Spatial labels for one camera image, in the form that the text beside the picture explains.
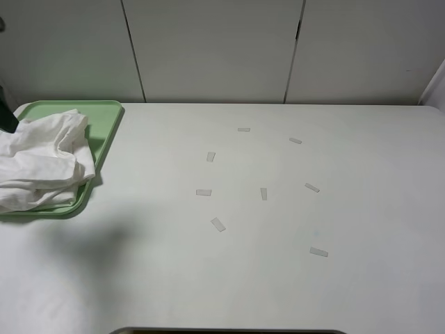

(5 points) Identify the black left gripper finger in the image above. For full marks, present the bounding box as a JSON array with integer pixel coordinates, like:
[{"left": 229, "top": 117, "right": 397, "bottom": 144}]
[{"left": 0, "top": 86, "right": 19, "bottom": 134}]

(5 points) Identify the white short sleeve shirt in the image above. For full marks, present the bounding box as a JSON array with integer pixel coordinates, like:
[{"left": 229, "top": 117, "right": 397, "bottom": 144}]
[{"left": 1, "top": 109, "right": 95, "bottom": 213}]

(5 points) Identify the green plastic tray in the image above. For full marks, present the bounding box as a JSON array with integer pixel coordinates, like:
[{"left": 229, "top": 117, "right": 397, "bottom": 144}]
[{"left": 1, "top": 100, "right": 124, "bottom": 218}]

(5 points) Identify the clear tape marker centre lower left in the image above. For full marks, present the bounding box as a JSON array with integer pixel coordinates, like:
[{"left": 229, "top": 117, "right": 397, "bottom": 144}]
[{"left": 196, "top": 189, "right": 212, "bottom": 196}]

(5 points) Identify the clear tape marker centre bottom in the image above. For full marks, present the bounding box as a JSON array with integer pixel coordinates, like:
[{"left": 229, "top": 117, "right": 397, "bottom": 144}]
[{"left": 211, "top": 217, "right": 226, "bottom": 232}]

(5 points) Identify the clear tape marker upper right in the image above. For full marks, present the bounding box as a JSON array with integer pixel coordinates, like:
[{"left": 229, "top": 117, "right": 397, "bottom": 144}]
[{"left": 289, "top": 138, "right": 302, "bottom": 144}]

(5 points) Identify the clear tape marker middle right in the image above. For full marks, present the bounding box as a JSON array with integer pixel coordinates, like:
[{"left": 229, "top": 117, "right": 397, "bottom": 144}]
[{"left": 305, "top": 183, "right": 320, "bottom": 193}]

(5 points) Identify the clear tape marker lower right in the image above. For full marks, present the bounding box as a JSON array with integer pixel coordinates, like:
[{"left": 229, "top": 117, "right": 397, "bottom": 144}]
[{"left": 309, "top": 247, "right": 328, "bottom": 257}]

